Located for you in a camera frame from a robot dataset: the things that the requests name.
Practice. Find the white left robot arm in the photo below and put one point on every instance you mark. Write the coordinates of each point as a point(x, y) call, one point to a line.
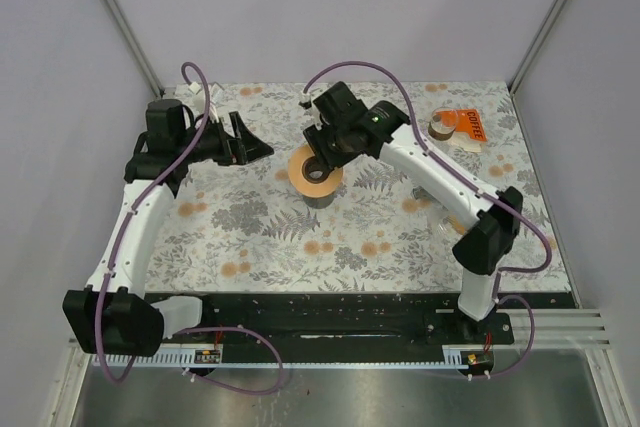
point(110, 314)

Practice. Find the aluminium frame rail left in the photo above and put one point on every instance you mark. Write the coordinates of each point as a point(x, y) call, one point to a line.
point(133, 46)

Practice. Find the glass coffee carafe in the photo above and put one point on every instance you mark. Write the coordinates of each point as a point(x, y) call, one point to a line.
point(318, 196)

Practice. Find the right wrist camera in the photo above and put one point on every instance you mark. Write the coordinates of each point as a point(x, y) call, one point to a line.
point(306, 100)

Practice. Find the aluminium frame rail right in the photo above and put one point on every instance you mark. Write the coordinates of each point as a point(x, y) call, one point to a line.
point(545, 29)

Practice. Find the floral patterned tablecloth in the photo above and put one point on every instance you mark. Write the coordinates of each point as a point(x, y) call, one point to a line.
point(247, 229)

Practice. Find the small glass cup brown base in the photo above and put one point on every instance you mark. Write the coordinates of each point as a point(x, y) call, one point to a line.
point(443, 124)

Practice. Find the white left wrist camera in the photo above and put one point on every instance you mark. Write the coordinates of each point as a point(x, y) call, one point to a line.
point(205, 100)

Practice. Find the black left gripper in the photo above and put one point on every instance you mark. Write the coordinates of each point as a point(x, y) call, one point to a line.
point(241, 149)

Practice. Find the aluminium frame rail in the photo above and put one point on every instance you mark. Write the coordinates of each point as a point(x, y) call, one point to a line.
point(545, 29)
point(133, 46)

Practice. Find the white slotted cable duct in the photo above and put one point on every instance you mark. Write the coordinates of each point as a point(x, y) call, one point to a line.
point(184, 357)

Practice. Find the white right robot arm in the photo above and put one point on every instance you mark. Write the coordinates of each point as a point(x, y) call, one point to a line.
point(488, 215)

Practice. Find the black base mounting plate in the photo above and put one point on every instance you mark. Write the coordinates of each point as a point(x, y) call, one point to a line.
point(341, 328)

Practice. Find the orange coffee filter pack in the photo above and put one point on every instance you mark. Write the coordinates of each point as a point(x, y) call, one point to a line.
point(470, 134)

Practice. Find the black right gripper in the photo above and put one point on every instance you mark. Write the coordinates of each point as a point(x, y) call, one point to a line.
point(316, 139)

